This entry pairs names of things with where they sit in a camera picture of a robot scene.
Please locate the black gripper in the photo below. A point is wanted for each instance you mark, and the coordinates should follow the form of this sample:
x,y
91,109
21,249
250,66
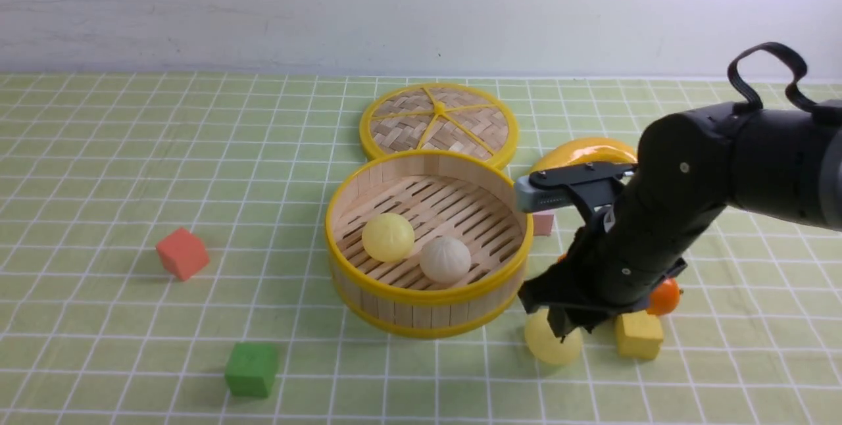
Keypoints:
x,y
634,237

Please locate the yellow bun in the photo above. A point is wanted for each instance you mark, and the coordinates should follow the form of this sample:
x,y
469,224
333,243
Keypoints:
x,y
548,348
388,237

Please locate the white bun front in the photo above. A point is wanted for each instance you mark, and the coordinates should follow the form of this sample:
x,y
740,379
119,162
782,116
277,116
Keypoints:
x,y
445,260

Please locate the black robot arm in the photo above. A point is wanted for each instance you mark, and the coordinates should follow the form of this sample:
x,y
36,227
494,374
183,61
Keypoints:
x,y
784,164

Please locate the bamboo steamer tray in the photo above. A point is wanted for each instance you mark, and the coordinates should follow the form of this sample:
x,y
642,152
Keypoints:
x,y
440,193

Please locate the woven bamboo steamer lid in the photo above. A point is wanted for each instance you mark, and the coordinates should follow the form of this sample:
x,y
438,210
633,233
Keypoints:
x,y
440,116

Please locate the pink cube block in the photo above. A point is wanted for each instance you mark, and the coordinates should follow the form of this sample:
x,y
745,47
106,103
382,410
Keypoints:
x,y
543,222

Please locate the yellow cube block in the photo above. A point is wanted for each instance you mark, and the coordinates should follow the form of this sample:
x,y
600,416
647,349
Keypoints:
x,y
638,335

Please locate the orange toy mango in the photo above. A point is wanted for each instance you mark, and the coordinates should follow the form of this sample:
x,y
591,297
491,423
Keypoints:
x,y
665,298

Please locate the yellow toy banana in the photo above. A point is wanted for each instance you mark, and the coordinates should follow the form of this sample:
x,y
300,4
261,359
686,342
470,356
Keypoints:
x,y
585,150

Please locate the green cube block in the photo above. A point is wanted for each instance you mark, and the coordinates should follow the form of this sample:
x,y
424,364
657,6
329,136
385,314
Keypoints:
x,y
251,369

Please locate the red cube block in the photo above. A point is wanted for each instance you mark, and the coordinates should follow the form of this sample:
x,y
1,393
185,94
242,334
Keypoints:
x,y
182,253

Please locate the green checkered tablecloth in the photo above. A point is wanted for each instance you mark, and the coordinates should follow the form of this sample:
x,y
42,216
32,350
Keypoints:
x,y
97,168

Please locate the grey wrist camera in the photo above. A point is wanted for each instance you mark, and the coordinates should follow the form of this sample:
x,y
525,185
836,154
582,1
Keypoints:
x,y
586,186

